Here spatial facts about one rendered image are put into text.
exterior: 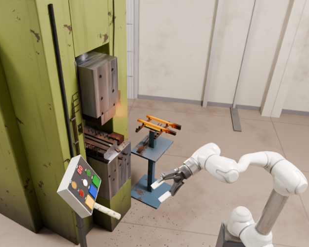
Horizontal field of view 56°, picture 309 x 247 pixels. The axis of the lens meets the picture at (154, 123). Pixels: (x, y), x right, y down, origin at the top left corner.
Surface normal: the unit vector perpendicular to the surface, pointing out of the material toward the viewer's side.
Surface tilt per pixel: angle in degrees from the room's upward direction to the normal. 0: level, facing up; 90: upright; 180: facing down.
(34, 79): 90
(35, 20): 90
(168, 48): 90
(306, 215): 0
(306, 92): 90
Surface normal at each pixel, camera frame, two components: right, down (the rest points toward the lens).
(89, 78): -0.47, 0.47
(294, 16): -0.14, 0.54
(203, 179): 0.04, -0.84
